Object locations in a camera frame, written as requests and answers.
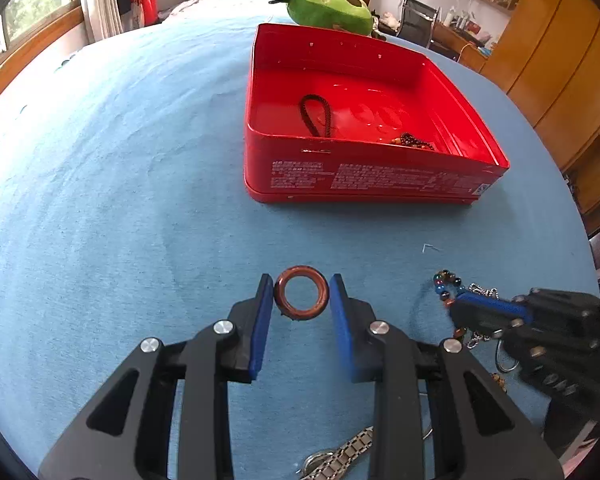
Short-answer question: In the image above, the wooden desk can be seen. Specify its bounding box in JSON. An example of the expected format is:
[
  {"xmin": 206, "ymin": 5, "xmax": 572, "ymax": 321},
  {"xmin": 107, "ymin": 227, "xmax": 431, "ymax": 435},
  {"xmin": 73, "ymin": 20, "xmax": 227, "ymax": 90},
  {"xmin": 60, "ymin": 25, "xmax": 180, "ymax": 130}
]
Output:
[{"xmin": 430, "ymin": 20, "xmax": 496, "ymax": 73}]

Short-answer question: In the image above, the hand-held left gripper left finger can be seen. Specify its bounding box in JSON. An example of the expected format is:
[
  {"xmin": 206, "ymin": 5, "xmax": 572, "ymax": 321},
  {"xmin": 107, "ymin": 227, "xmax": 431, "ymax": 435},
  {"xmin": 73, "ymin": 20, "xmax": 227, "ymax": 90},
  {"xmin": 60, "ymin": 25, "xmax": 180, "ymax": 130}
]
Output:
[{"xmin": 37, "ymin": 273, "xmax": 273, "ymax": 480}]

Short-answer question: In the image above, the green avocado plush toy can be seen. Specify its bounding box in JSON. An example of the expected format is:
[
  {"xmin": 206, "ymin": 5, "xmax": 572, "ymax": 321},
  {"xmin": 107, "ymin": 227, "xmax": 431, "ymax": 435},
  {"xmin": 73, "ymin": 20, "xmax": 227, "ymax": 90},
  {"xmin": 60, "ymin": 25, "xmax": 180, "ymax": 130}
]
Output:
[{"xmin": 270, "ymin": 0, "xmax": 381, "ymax": 38}]

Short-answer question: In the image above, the black braided cord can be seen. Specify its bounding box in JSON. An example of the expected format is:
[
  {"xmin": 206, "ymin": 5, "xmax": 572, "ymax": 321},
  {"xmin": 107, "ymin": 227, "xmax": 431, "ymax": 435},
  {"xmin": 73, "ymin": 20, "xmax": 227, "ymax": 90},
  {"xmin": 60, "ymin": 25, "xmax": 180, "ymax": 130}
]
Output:
[{"xmin": 298, "ymin": 94, "xmax": 337, "ymax": 139}]

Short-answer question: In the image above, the wooden wardrobe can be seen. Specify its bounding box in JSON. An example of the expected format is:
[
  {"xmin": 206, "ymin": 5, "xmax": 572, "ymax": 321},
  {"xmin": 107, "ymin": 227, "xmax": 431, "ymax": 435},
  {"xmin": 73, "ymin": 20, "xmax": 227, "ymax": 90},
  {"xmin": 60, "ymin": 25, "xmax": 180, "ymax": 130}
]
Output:
[{"xmin": 480, "ymin": 0, "xmax": 600, "ymax": 213}]

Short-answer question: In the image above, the silver bangle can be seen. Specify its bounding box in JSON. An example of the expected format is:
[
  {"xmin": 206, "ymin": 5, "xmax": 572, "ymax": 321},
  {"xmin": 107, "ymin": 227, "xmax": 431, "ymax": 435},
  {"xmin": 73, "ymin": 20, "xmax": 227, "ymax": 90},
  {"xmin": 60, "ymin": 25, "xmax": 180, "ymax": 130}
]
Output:
[{"xmin": 495, "ymin": 339, "xmax": 520, "ymax": 374}]

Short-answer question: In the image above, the silver ball chain necklace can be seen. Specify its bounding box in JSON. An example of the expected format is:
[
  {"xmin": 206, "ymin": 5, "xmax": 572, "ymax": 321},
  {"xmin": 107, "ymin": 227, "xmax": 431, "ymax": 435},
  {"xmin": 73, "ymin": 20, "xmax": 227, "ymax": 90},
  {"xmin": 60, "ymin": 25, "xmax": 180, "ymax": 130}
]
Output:
[{"xmin": 466, "ymin": 284, "xmax": 501, "ymax": 350}]

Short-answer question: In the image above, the colourful bead bracelet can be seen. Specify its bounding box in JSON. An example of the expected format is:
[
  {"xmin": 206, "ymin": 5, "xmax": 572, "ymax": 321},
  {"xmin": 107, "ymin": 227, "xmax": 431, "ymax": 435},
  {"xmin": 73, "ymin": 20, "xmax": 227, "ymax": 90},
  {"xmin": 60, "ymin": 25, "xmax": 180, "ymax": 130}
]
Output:
[{"xmin": 431, "ymin": 270, "xmax": 473, "ymax": 341}]

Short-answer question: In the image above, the brown bead bracelet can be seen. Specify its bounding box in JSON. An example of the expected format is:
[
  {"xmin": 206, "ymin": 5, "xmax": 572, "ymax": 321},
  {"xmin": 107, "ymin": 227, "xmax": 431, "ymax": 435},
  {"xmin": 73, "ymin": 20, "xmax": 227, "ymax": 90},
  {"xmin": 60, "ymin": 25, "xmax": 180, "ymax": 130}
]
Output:
[{"xmin": 390, "ymin": 132, "xmax": 436, "ymax": 152}]

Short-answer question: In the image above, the black office chair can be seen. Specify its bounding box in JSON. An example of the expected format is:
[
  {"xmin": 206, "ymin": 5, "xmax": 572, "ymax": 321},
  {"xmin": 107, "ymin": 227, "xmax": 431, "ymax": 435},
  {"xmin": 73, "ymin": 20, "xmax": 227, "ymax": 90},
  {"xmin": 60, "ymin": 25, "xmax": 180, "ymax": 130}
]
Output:
[{"xmin": 397, "ymin": 0, "xmax": 441, "ymax": 45}]

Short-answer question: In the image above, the red tin box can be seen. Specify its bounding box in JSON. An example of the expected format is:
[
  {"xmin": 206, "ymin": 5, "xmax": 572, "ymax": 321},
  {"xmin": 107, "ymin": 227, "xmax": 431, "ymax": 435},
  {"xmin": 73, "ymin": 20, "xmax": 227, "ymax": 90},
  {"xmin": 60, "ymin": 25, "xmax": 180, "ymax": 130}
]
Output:
[{"xmin": 243, "ymin": 22, "xmax": 511, "ymax": 206}]

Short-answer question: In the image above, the brown wooden ring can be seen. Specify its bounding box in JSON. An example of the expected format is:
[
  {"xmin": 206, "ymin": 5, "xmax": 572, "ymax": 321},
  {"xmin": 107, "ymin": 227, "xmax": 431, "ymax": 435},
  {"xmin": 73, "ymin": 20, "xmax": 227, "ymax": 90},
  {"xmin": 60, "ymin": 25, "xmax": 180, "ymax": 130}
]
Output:
[{"xmin": 273, "ymin": 265, "xmax": 329, "ymax": 321}]

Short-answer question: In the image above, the wooden framed side window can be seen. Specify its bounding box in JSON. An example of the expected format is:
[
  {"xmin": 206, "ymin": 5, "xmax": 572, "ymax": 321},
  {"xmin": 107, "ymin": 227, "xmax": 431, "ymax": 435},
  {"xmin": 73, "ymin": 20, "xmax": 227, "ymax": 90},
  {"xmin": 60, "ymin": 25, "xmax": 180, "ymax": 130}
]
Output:
[{"xmin": 0, "ymin": 0, "xmax": 88, "ymax": 106}]

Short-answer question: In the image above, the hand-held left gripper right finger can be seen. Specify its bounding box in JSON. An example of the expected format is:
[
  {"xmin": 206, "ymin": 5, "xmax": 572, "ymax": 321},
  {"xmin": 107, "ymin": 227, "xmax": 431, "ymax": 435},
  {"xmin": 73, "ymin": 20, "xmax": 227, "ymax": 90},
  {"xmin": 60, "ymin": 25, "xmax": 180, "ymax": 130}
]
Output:
[{"xmin": 328, "ymin": 273, "xmax": 566, "ymax": 480}]

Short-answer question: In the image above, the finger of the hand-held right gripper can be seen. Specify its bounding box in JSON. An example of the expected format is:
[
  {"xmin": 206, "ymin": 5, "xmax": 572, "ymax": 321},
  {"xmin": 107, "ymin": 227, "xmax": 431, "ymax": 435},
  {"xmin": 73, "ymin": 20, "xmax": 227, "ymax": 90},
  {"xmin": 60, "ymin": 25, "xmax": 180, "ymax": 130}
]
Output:
[
  {"xmin": 447, "ymin": 287, "xmax": 600, "ymax": 341},
  {"xmin": 497, "ymin": 322, "xmax": 600, "ymax": 401}
]

